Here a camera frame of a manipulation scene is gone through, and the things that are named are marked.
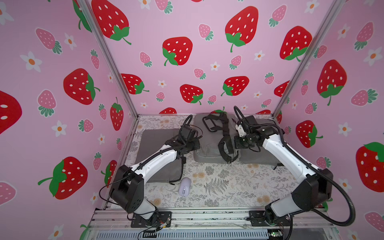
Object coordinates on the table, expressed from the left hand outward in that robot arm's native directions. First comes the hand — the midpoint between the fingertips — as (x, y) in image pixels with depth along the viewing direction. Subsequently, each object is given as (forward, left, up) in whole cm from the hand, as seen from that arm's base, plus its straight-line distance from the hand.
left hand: (199, 143), depth 86 cm
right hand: (-2, -19, +2) cm, 19 cm away
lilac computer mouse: (-21, +8, -13) cm, 26 cm away
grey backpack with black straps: (+8, -11, -2) cm, 14 cm away
